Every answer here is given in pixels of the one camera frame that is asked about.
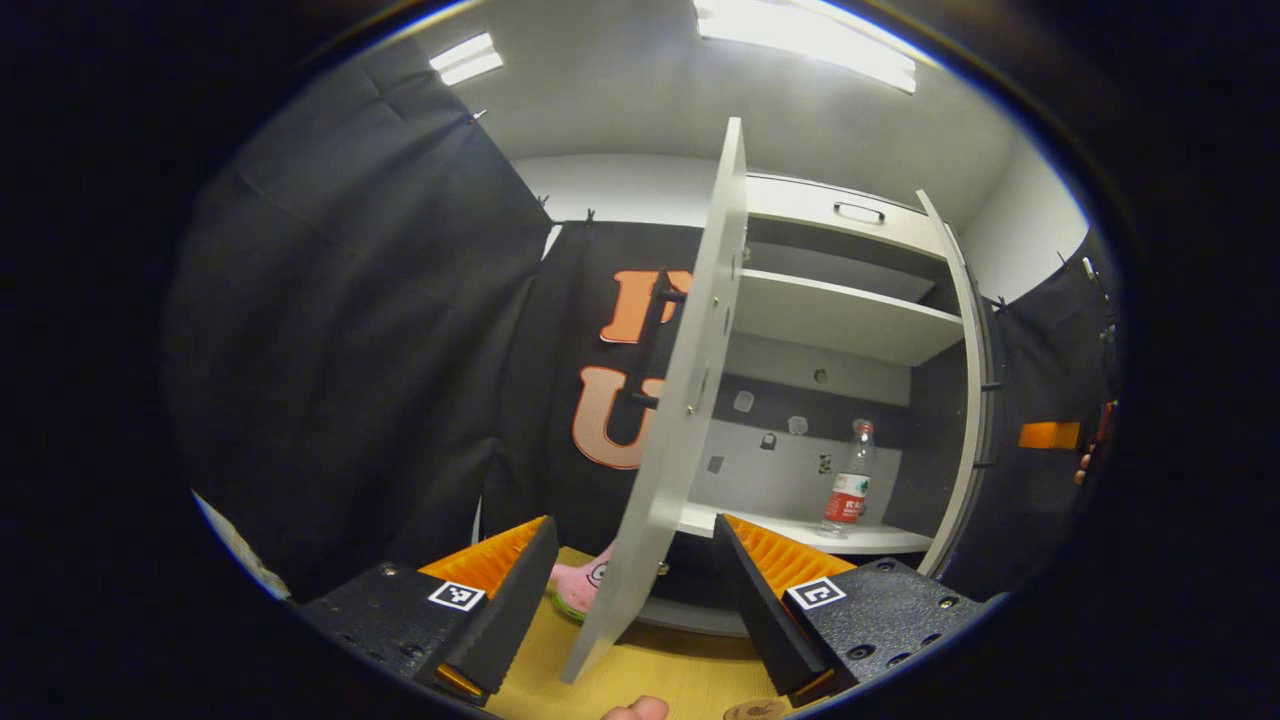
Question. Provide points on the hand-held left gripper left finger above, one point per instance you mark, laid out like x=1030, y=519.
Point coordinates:
x=515, y=610

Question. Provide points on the small ceiling light panel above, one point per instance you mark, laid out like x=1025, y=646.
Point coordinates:
x=466, y=58

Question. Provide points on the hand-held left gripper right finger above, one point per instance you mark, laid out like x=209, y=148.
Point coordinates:
x=765, y=610

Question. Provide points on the pink cartoon toy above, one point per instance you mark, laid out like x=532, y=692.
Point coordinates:
x=575, y=587

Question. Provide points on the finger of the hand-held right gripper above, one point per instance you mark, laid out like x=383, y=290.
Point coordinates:
x=1048, y=435

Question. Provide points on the white cabinet shelf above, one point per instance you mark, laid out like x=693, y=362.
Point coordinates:
x=840, y=315
x=790, y=528

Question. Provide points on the clear plastic bottle red label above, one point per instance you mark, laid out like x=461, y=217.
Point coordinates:
x=848, y=500

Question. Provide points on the white cabinet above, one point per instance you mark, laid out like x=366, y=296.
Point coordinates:
x=790, y=475

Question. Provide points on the long ceiling light panel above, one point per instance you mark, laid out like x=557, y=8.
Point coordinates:
x=810, y=40

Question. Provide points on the round cork coaster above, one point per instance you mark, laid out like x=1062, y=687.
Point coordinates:
x=757, y=711

